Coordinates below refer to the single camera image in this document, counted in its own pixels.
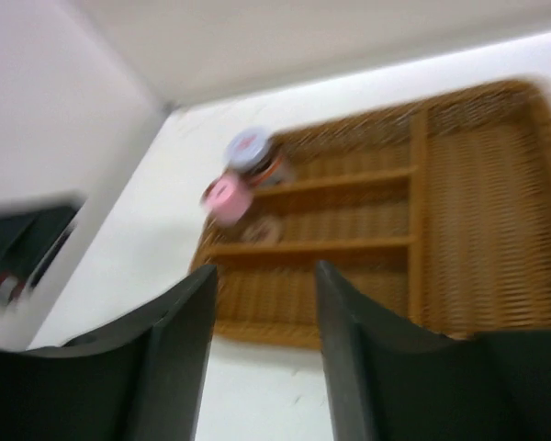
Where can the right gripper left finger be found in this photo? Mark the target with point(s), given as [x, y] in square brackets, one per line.
[139, 377]

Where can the brown wicker divided basket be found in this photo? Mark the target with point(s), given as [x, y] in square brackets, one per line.
[439, 209]

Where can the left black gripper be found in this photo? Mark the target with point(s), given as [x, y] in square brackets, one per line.
[32, 233]

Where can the pink-lid spice jar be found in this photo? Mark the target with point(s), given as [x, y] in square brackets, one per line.
[227, 199]

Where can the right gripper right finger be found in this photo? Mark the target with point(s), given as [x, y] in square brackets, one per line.
[389, 379]

